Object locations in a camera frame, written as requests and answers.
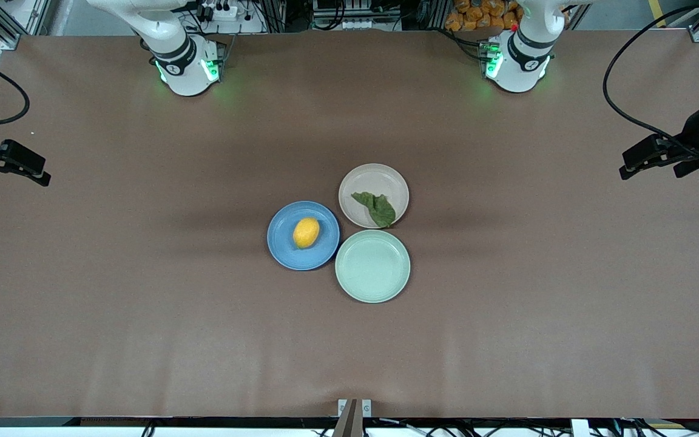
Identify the green lettuce leaf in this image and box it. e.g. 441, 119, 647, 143
351, 192, 397, 229

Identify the yellow lemon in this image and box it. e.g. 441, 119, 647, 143
292, 217, 321, 249

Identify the pile of orange bags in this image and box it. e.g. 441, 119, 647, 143
445, 0, 525, 32

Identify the white power strip with plugs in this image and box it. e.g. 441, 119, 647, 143
195, 0, 242, 22

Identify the blue plate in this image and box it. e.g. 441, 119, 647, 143
267, 201, 341, 271

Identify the beige plate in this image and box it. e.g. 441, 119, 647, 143
339, 163, 410, 230

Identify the light green plate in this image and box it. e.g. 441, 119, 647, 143
335, 229, 411, 303

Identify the black base cable bundle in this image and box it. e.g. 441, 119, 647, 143
434, 27, 487, 63

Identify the black cable bundle under table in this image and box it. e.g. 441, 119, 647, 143
613, 405, 699, 437

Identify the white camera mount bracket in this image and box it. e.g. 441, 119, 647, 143
337, 399, 373, 419

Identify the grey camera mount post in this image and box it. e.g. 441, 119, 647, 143
332, 399, 364, 437

